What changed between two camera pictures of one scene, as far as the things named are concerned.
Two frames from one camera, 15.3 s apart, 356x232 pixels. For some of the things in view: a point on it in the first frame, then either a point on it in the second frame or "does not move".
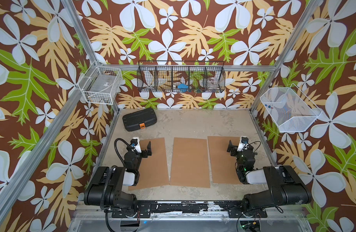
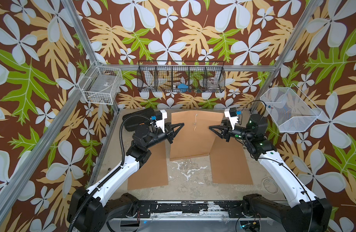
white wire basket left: x=101 y=85 does not move
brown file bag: x=189 y=166 -> x=195 y=138
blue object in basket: x=183 y=87 does not move
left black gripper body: x=144 y=154 -> x=156 y=139
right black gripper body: x=234 y=150 -> x=239 y=133
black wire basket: x=183 y=76 does not move
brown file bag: x=224 y=165 does not move
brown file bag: x=153 y=168 does not move
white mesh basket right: x=292 y=110 does not move
